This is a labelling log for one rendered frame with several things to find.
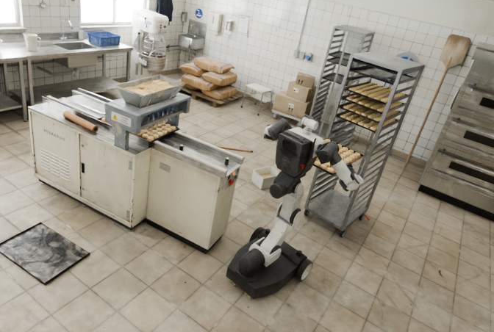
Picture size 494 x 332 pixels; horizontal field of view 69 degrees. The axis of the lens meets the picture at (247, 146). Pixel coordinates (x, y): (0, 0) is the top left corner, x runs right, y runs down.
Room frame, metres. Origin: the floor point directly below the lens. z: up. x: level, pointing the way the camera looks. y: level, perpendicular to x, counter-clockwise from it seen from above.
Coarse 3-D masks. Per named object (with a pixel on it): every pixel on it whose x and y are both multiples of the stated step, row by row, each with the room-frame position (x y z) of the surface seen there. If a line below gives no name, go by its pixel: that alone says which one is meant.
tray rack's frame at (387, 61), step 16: (384, 64) 3.15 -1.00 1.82; (400, 64) 3.31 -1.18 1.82; (416, 64) 3.50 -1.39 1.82; (368, 80) 3.83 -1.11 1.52; (416, 80) 3.56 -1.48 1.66; (352, 128) 3.83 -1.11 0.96; (368, 144) 3.71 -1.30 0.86; (384, 160) 3.56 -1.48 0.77; (336, 176) 3.83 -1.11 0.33; (336, 192) 3.76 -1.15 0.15; (352, 192) 3.70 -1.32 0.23; (320, 208) 3.36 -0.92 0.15; (336, 208) 3.42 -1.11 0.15; (336, 224) 3.12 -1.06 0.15
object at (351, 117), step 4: (348, 112) 3.48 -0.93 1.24; (340, 116) 3.33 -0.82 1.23; (344, 116) 3.33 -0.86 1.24; (348, 116) 3.41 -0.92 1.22; (352, 116) 3.38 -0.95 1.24; (356, 116) 3.40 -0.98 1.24; (360, 116) 3.47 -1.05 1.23; (352, 120) 3.26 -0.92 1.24; (356, 120) 3.26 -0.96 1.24; (360, 120) 3.34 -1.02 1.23; (364, 120) 3.31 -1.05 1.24; (368, 120) 3.35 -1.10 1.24; (388, 120) 3.47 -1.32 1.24; (392, 120) 3.50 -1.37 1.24; (360, 124) 3.21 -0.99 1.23; (364, 124) 3.25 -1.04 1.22; (368, 124) 3.23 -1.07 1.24; (372, 124) 3.26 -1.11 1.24; (376, 124) 3.34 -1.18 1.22; (384, 124) 3.33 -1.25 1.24; (388, 124) 3.41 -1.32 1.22; (368, 128) 3.18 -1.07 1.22; (372, 128) 3.15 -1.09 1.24; (376, 128) 3.18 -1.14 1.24
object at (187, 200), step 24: (168, 144) 2.81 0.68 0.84; (168, 168) 2.62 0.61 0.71; (192, 168) 2.54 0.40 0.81; (168, 192) 2.61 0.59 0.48; (192, 192) 2.53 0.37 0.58; (216, 192) 2.45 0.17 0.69; (168, 216) 2.60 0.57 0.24; (192, 216) 2.52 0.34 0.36; (216, 216) 2.49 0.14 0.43; (192, 240) 2.51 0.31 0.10; (216, 240) 2.58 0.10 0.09
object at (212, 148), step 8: (80, 96) 3.41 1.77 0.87; (88, 96) 3.37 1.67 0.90; (96, 104) 3.32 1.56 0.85; (104, 104) 3.28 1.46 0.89; (176, 136) 2.96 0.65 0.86; (184, 136) 2.93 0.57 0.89; (192, 144) 2.90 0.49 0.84; (200, 144) 2.87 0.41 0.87; (208, 144) 2.85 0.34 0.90; (216, 152) 2.80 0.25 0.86; (224, 152) 2.77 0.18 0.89; (232, 160) 2.74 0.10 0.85; (240, 160) 2.72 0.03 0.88
